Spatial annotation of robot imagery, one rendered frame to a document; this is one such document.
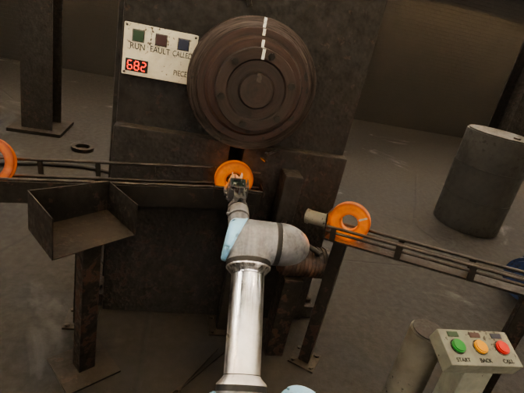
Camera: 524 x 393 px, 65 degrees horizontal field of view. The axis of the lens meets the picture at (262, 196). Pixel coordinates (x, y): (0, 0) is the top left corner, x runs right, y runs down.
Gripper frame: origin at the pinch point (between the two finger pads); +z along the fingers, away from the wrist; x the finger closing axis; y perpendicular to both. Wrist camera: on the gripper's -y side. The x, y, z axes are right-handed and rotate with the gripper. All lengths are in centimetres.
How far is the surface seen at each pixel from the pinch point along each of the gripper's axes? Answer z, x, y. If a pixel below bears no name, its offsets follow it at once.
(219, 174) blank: 0.0, 6.2, 0.9
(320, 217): -16.3, -33.5, -0.9
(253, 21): 15, 4, 56
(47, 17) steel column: 247, 141, -52
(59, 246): -39, 55, -4
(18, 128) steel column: 210, 163, -144
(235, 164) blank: 1.4, 0.5, 5.5
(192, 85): 7.7, 21.3, 32.7
